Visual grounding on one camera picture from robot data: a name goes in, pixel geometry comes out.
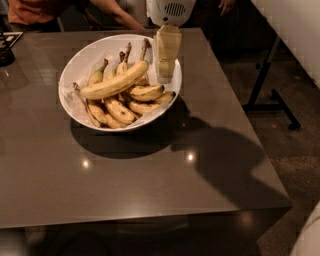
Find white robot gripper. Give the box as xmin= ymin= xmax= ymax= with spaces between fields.
xmin=146 ymin=0 xmax=196 ymax=84

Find large top yellow banana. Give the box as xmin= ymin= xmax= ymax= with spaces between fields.
xmin=80 ymin=38 xmax=151 ymax=100

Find bystander forearm left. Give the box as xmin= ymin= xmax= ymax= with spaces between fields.
xmin=89 ymin=0 xmax=144 ymax=30

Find back middle banana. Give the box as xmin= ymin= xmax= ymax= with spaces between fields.
xmin=116 ymin=43 xmax=132 ymax=75

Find right upper spotted banana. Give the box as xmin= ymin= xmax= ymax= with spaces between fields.
xmin=127 ymin=85 xmax=164 ymax=102

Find spotted banana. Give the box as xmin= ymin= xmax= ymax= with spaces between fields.
xmin=104 ymin=97 xmax=136 ymax=124
xmin=125 ymin=91 xmax=176 ymax=115
xmin=127 ymin=85 xmax=164 ymax=102

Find right lower spotted banana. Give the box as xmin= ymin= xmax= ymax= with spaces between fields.
xmin=125 ymin=91 xmax=176 ymax=115

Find green-tipped back left banana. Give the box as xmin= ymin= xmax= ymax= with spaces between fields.
xmin=88 ymin=59 xmax=108 ymax=86

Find centre spotted banana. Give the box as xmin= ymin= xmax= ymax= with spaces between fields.
xmin=104 ymin=97 xmax=136 ymax=124

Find white bowl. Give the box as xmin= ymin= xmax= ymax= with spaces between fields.
xmin=57 ymin=33 xmax=183 ymax=133

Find bottom front banana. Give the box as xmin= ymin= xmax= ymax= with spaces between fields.
xmin=105 ymin=113 xmax=126 ymax=129

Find left lower banana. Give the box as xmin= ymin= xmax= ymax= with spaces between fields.
xmin=86 ymin=100 xmax=106 ymax=126

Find bystander hand top right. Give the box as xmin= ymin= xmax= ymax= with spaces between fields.
xmin=218 ymin=0 xmax=236 ymax=16

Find white board panel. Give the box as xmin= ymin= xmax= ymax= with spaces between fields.
xmin=251 ymin=0 xmax=320 ymax=88

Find black tray with white label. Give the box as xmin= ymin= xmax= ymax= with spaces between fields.
xmin=0 ymin=32 xmax=23 ymax=67

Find black metal stand frame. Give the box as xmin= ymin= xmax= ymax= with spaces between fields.
xmin=242 ymin=36 xmax=301 ymax=130

